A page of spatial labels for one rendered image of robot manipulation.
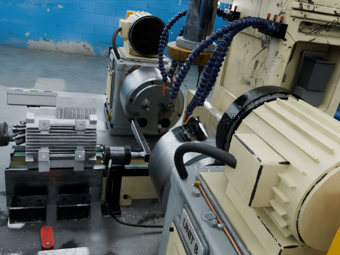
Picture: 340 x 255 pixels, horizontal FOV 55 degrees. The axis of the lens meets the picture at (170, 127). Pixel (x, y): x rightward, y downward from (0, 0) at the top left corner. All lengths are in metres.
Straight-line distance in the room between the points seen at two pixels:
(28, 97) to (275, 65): 0.85
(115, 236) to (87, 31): 5.87
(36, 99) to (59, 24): 5.48
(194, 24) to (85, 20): 5.70
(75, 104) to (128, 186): 0.33
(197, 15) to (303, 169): 0.68
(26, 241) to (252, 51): 0.89
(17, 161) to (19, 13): 5.75
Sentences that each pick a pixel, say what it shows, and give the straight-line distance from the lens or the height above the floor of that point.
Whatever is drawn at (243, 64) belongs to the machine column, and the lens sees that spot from 1.17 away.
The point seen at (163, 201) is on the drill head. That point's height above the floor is 1.03.
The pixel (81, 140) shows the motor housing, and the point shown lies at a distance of 1.00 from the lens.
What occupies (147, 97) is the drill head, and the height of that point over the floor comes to 1.08.
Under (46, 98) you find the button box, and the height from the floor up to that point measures 1.06.
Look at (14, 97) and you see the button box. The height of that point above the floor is 1.06.
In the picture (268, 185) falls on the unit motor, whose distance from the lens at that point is 0.47.
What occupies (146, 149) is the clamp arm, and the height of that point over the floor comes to 1.03.
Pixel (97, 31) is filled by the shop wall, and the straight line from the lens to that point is 6.69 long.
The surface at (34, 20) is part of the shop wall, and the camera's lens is 6.80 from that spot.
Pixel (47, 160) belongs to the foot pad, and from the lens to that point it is 1.00.
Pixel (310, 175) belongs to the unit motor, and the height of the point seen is 1.32.
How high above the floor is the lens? 1.50
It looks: 23 degrees down
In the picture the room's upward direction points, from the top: 9 degrees clockwise
